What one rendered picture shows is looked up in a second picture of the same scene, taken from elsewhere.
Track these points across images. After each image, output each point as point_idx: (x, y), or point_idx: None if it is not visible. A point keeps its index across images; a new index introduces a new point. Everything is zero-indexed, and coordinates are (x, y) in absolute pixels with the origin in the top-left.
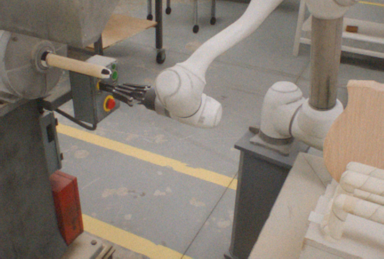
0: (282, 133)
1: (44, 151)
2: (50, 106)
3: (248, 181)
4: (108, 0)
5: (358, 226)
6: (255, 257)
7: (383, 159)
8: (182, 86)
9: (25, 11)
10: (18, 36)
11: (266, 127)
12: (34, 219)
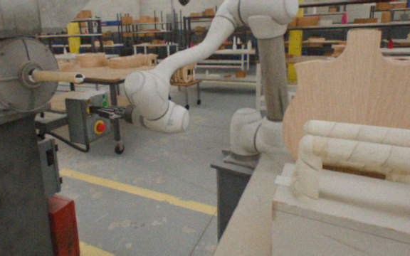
0: (249, 149)
1: (41, 172)
2: (45, 127)
3: (225, 198)
4: (73, 1)
5: (335, 187)
6: (224, 247)
7: None
8: (146, 83)
9: None
10: (6, 52)
11: (234, 146)
12: (25, 241)
